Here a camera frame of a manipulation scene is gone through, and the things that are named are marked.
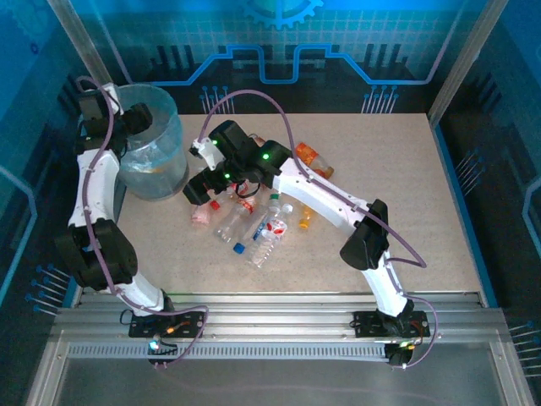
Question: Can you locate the aluminium frame post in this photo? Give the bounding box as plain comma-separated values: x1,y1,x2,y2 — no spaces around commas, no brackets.
426,0,508,128
45,0,133,88

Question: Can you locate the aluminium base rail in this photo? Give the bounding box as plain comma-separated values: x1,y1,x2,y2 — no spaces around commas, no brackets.
50,291,511,339

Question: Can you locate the black cable loop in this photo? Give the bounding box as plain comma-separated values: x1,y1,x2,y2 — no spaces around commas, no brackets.
234,179,263,200

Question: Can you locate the metal mesh waste bin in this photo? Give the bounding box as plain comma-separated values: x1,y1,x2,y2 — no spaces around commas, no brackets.
117,84,190,202

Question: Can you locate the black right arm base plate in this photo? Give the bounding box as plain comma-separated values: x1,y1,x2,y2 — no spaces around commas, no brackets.
352,310,432,338

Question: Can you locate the clear unlabelled plastic bottle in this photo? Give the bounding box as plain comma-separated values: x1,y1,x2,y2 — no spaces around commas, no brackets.
213,202,254,244

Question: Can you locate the orange NFC juice bottle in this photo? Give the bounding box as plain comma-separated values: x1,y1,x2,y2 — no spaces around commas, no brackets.
294,142,335,178

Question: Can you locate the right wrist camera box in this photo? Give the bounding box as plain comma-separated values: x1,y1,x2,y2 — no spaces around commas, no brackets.
189,137,225,170

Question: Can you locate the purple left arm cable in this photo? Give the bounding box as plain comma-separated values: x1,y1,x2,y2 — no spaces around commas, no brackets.
74,75,209,370

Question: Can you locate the clear bottle white cap red label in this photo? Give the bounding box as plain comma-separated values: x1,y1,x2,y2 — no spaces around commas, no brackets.
247,202,295,270

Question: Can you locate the small orange bottle yellow cap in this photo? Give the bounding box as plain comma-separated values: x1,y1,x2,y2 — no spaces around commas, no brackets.
298,202,318,230

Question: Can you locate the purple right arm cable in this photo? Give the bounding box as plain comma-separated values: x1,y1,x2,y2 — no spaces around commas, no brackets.
201,90,440,370

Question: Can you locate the grey slotted cable duct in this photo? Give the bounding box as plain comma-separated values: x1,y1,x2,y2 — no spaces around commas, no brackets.
67,343,392,360

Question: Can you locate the red cola label bottle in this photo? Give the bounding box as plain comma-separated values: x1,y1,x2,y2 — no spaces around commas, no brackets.
210,188,258,212

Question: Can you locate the grey metal front tray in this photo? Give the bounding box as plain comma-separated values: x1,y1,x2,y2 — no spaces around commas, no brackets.
25,337,536,406

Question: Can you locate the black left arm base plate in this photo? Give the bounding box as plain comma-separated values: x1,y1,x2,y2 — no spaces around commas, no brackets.
128,310,205,338

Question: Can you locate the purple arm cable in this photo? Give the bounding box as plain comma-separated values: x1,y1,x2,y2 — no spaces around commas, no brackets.
201,90,440,370
74,75,209,370

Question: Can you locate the black controller box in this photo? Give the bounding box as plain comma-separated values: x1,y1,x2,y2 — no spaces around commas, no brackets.
386,342,418,367
146,337,178,365

